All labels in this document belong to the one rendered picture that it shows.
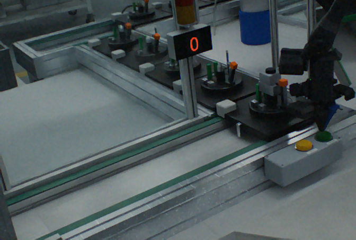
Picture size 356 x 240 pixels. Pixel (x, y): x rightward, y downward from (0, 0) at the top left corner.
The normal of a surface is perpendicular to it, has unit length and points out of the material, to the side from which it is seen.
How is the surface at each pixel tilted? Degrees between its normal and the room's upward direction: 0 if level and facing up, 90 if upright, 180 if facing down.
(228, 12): 90
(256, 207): 0
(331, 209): 0
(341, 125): 90
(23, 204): 90
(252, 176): 90
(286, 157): 0
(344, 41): 45
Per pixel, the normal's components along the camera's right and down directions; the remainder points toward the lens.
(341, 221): -0.12, -0.90
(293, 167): 0.53, 0.29
